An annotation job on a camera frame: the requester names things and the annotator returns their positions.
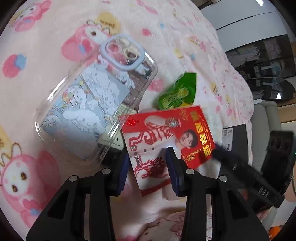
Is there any green snack packet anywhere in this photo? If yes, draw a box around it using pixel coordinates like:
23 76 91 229
158 72 197 110

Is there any black cardboard box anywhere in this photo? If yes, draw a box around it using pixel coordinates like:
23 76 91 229
221 123 249 163

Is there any red printed card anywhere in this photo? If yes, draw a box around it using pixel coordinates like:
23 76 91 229
118 105 216 197

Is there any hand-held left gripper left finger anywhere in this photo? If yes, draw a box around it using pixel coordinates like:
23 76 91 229
26 148 130 241

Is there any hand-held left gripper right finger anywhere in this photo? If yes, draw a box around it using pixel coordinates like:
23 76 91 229
165 146 270 241

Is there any clear cartoon phone case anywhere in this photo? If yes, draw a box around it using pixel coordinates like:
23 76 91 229
32 34 159 168

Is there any pink printed blanket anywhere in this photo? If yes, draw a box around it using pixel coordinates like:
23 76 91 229
0 0 255 241

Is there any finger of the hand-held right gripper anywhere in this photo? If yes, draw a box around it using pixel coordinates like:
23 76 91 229
212 146 285 209

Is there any black glossy oval object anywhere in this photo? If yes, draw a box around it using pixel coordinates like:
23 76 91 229
245 77 296 100

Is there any white wardrobe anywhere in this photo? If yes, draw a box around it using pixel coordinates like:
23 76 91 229
199 0 289 52

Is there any pale hand cream tube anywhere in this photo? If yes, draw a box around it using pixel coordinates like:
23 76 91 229
97 134 124 165

